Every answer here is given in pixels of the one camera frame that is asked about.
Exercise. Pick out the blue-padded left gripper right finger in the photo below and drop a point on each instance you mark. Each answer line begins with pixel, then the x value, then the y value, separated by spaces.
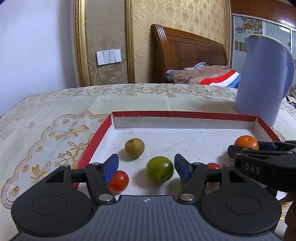
pixel 194 176

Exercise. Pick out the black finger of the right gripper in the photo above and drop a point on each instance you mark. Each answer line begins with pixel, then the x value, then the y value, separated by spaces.
pixel 265 148

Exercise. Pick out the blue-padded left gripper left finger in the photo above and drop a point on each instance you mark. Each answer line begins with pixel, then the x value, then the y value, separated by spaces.
pixel 99 175

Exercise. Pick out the green tomato front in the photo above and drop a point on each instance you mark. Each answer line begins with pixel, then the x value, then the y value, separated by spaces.
pixel 182 184

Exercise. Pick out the green tomato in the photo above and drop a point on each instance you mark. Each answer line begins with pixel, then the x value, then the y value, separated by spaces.
pixel 159 169
pixel 182 184

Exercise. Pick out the red cherry tomato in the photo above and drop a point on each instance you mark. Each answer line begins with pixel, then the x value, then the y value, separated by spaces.
pixel 213 166
pixel 119 182

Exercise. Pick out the large orange tangerine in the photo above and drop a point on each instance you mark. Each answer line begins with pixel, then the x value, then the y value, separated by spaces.
pixel 247 141

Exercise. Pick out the tan longan fruit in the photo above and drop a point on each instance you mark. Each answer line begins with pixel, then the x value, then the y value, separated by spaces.
pixel 134 147

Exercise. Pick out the red cardboard box tray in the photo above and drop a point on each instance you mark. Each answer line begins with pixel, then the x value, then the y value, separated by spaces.
pixel 199 137

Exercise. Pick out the lavender blue pitcher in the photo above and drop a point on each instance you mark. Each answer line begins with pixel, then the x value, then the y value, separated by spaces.
pixel 266 78

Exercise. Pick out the folded blanket on bed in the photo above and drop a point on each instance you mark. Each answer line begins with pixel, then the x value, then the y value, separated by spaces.
pixel 203 74

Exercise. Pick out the wooden bed headboard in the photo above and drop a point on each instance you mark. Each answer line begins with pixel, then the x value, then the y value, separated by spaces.
pixel 177 49

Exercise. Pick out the wardrobe with patterned doors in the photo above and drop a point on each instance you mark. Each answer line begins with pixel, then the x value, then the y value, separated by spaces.
pixel 271 18

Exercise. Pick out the white wall switch panel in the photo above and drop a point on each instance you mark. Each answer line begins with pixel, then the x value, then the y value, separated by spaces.
pixel 106 57

